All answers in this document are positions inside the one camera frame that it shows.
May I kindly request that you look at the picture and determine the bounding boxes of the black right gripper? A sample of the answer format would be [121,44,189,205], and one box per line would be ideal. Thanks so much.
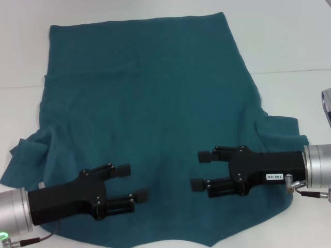
[190,145,307,199]

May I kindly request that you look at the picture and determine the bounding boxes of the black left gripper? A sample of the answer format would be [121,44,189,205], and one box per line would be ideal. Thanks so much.
[27,162,149,222]

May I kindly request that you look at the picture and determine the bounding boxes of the teal blue shirt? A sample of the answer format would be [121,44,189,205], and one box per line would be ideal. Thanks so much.
[0,11,310,248]

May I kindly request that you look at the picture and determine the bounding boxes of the right arm cable with plug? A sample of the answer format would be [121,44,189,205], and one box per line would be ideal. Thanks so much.
[284,174,331,205]

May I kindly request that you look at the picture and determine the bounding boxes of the arm cable with plug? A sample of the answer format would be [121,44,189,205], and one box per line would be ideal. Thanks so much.
[0,224,56,246]
[284,174,331,205]

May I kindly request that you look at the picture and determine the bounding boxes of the left arm cable with plug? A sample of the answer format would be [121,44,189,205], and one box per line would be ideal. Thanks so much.
[0,224,56,246]

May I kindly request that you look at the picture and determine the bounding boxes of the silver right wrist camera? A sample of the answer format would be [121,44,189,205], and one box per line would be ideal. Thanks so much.
[321,87,331,128]

